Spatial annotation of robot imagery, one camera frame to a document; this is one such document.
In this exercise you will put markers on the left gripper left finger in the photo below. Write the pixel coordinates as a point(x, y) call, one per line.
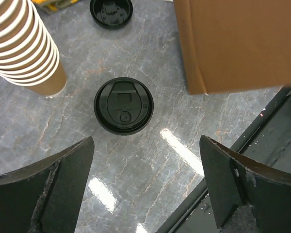
point(46, 196)

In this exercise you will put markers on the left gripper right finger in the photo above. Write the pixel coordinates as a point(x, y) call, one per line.
point(235, 180)

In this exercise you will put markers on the stack of paper cups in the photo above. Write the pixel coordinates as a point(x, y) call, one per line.
point(29, 56)

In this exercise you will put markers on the black plastic cup lid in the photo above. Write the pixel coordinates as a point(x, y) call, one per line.
point(123, 106)

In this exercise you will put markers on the brown paper bag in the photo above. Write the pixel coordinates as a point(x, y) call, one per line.
point(234, 45)

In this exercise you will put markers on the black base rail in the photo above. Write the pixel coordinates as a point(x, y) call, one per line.
point(268, 141)

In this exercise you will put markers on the camouflage folded cloth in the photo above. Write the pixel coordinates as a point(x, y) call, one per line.
point(52, 6)

